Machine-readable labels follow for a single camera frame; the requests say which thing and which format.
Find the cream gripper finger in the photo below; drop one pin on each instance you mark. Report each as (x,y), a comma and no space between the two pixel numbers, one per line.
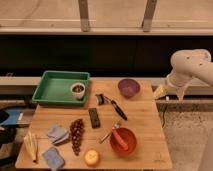
(160,91)
(180,95)

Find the yellow banana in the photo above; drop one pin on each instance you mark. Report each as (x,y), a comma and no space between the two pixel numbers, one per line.
(31,145)

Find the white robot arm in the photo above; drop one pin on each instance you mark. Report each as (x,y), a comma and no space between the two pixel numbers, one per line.
(186,65)

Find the purple bowl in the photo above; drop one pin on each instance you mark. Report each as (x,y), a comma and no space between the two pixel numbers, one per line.
(128,87)

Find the red orange bowl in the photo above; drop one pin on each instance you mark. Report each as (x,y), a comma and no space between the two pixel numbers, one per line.
(129,139)

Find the metal spoon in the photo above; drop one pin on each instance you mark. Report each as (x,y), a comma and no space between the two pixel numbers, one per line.
(115,126)

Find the orange carrot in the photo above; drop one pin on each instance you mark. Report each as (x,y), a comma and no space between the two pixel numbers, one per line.
(119,139)

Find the dark chocolate bar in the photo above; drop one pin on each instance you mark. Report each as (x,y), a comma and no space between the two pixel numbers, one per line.
(94,118)

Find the white cup with beans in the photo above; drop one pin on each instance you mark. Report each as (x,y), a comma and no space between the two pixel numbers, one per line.
(78,90)

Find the bunch of red grapes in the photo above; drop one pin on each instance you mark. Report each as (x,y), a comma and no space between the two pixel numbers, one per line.
(76,133)

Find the yellow round fruit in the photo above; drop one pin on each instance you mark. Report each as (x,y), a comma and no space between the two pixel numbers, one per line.
(91,157)

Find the green plastic tray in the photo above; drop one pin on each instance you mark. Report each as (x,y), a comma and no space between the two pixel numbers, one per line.
(54,88)

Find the blue folded cloth upper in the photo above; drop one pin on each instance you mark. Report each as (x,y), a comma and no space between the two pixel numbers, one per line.
(57,134)

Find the blue sponge cloth lower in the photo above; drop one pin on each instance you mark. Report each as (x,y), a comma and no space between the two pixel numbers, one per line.
(53,159)

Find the blue black object left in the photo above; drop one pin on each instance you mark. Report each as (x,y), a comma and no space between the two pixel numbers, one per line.
(17,117)

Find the black handled peeler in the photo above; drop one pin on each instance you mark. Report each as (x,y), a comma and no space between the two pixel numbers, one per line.
(102,99)

